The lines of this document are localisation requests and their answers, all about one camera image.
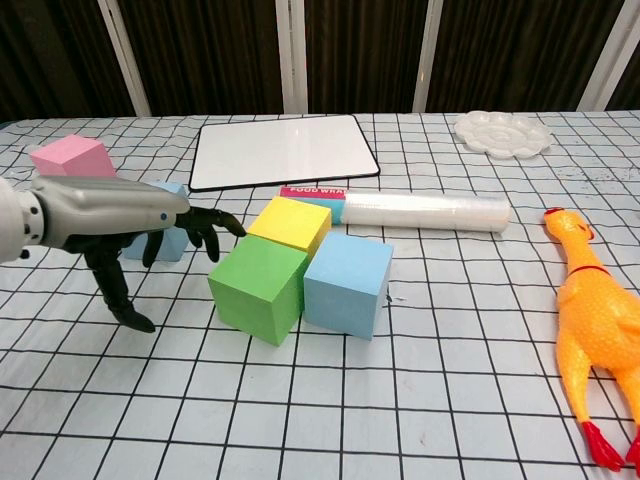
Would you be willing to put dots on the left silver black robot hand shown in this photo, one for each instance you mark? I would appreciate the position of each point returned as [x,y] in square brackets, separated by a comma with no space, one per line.
[105,210]

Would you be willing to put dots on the pink foam cube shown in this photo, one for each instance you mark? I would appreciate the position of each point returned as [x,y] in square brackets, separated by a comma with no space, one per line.
[70,155]

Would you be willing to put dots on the light blue foam cube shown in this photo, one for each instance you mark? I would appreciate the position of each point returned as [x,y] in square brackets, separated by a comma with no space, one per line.
[172,245]
[345,285]

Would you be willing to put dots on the green foam cube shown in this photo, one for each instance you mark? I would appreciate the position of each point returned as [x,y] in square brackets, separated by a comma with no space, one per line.
[250,295]

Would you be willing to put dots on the yellow foam cube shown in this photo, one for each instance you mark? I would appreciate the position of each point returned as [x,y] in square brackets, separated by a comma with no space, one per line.
[290,222]

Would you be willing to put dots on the white board black rim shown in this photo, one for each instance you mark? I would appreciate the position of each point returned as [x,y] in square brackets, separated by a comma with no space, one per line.
[285,150]

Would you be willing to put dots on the checked white tablecloth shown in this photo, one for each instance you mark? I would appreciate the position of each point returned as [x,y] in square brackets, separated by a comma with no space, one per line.
[350,400]

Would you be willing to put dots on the plastic food wrap roll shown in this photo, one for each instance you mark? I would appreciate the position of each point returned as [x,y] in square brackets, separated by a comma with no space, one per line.
[430,212]

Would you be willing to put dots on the white flower paint palette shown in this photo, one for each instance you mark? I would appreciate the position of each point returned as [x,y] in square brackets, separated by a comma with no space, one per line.
[502,135]

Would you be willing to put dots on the yellow rubber chicken toy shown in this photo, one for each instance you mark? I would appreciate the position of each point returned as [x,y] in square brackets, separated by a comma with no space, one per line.
[595,325]

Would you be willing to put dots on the white metal frame post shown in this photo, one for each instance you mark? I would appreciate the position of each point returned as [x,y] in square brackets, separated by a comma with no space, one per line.
[612,55]
[125,60]
[291,55]
[426,55]

